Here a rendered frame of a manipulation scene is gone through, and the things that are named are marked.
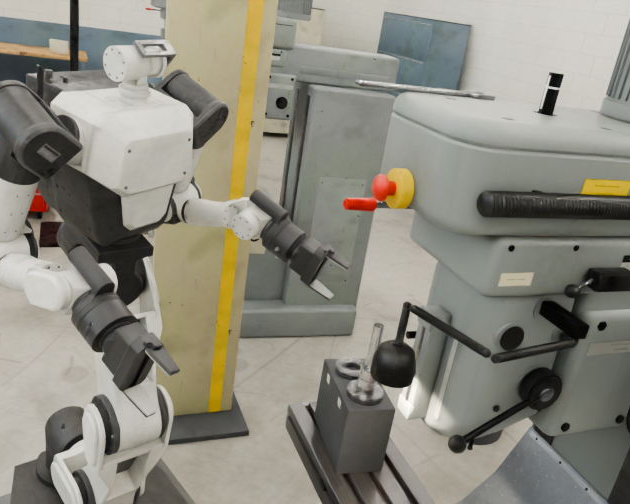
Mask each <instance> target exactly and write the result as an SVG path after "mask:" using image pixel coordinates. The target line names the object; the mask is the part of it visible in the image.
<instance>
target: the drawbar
mask: <svg viewBox="0 0 630 504"><path fill-rule="evenodd" d="M549 76H551V77H550V81H549V85H548V86H550V87H556V88H560V87H561V83H562V80H563V76H564V74H561V73H555V72H549V75H548V77H549ZM558 94H559V90H555V89H549V88H547V92H546V95H545V99H544V102H543V106H542V109H540V107H539V111H538V113H539V114H543V115H549V116H552V115H553V111H554V108H555V104H556V101H557V97H558Z"/></svg>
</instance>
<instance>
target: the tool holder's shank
mask: <svg viewBox="0 0 630 504"><path fill-rule="evenodd" d="M383 330H384V325H383V324H381V323H375V324H374V327H373V332H372V336H371V341H370V346H369V351H368V354H367V357H366V359H365V364H366V367H367V368H368V369H370V368H371V364H372V359H373V355H374V353H375V352H376V350H377V349H378V347H379V346H380V344H381V340H382V335H383Z"/></svg>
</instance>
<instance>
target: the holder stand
mask: <svg viewBox="0 0 630 504"><path fill-rule="evenodd" d="M365 359H366V358H365ZM365 359H358V358H354V357H344V358H341V359H324V364H323V370H322V375H321V381H320V387H319V392H318V398H317V404H316V409H315V415H314V418H315V420H316V423H317V425H318V428H319V431H320V433H321V436H322V439H323V441H324V444H325V447H326V449H327V452H328V455H329V457H330V460H331V463H332V465H333V468H334V470H335V473H336V474H343V473H359V472H374V471H381V470H382V466H383V462H384V457H385V453H386V449H387V445H388V440H389V436H390V432H391V428H392V423H393V419H394V415H395V411H396V409H395V407H394V405H393V404H392V402H391V400H390V398H389V397H388V395H387V393H386V391H385V390H384V388H383V386H382V384H380V383H378V382H377V386H376V391H375V394H373V395H370V396H366V395H362V394H360V393H359V392H358V391H357V390H356V385H357V380H358V375H359V370H360V365H361V364H362V363H364V362H365Z"/></svg>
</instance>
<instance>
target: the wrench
mask: <svg viewBox="0 0 630 504"><path fill-rule="evenodd" d="M355 84H357V85H359V86H364V87H374V88H384V89H393V90H403V91H413V92H422V93H432V94H442V95H451V96H461V97H471V98H474V99H481V100H491V101H494V100H495V96H492V95H484V93H482V92H475V91H464V90H462V91H458V90H449V89H443V88H430V87H421V86H411V85H402V84H393V83H383V82H374V81H365V80H355Z"/></svg>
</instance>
